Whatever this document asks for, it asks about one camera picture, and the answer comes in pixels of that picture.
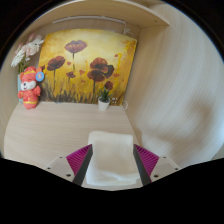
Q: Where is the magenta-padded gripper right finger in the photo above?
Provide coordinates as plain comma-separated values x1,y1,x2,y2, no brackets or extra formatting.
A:
132,143,181,187

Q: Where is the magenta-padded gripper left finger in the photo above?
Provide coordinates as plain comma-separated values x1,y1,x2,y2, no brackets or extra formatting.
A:
43,143,94,187

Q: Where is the white towel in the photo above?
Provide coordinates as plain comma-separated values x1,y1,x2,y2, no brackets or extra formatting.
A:
85,130,141,187

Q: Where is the small plant in white pot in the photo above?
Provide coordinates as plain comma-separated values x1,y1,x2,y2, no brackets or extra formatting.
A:
97,87,113,112

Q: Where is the red plush mouse toy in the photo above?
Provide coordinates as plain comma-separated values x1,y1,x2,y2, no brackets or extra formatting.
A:
17,65,45,110

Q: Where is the light blue vase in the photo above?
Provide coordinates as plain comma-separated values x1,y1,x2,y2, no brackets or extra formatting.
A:
16,73,24,96

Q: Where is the yellow poppy flower painting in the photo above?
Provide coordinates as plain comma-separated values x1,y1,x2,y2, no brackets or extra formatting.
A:
38,28,138,106

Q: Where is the pink and white flower bouquet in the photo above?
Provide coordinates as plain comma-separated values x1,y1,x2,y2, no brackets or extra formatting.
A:
10,32,45,74

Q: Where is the white cable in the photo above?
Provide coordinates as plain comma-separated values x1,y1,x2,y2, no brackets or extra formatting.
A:
113,96,130,112

